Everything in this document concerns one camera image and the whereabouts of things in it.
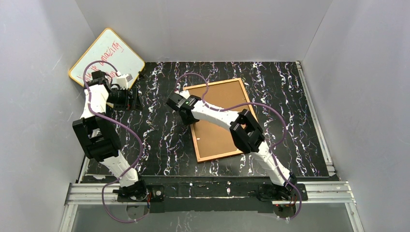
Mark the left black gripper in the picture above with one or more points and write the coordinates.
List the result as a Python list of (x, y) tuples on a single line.
[(133, 98)]

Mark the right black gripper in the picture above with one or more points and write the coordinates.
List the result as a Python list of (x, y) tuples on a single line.
[(188, 117)]

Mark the orange wooden picture frame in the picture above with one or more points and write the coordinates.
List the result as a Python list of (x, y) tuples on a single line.
[(222, 119)]

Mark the brown cardboard backing board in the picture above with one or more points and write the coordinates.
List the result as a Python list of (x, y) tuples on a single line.
[(212, 141)]

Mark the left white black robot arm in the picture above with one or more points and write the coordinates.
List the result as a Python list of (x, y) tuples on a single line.
[(98, 137)]

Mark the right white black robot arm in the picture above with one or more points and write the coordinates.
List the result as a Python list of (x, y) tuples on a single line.
[(246, 132)]

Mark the whiteboard with red writing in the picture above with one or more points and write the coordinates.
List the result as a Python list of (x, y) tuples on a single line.
[(108, 47)]

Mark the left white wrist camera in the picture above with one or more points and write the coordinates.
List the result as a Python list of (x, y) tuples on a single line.
[(123, 80)]

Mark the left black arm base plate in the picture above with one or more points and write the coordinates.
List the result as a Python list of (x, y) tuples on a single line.
[(151, 193)]

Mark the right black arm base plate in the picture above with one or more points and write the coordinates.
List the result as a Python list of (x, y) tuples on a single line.
[(270, 192)]

